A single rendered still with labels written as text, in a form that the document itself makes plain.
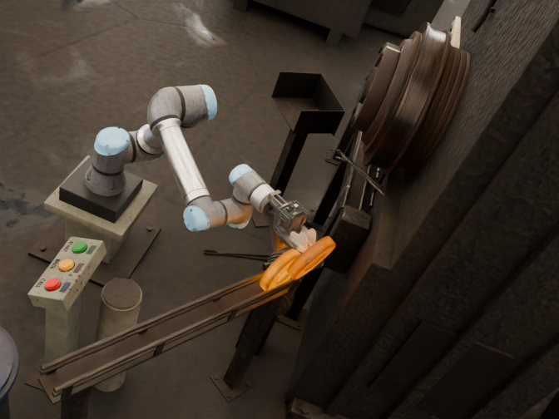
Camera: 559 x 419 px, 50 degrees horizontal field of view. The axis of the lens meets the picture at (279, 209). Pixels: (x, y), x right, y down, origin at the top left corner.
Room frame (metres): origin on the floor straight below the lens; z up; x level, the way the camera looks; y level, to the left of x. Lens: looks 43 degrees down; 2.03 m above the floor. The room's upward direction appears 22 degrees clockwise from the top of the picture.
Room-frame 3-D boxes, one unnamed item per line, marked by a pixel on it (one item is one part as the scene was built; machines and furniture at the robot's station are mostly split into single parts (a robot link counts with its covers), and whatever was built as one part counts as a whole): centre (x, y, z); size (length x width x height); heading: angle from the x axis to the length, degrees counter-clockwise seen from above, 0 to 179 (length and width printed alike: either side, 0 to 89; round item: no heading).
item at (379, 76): (1.67, -0.13, 1.11); 0.28 x 0.06 x 0.28; 1
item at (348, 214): (1.44, -0.24, 0.68); 0.11 x 0.08 x 0.24; 91
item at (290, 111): (2.16, 0.06, 0.36); 0.26 x 0.20 x 0.72; 36
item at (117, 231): (1.57, 0.66, 0.28); 0.32 x 0.32 x 0.04; 89
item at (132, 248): (1.57, 0.66, 0.13); 0.40 x 0.40 x 0.26; 89
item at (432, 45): (1.67, -0.22, 1.11); 0.47 x 0.06 x 0.47; 1
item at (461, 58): (1.67, -0.31, 1.11); 0.47 x 0.10 x 0.47; 1
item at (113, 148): (1.58, 0.65, 0.53); 0.13 x 0.12 x 0.14; 139
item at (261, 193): (1.27, 0.05, 0.87); 0.08 x 0.05 x 0.08; 145
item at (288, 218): (1.22, -0.02, 0.88); 0.12 x 0.08 x 0.09; 55
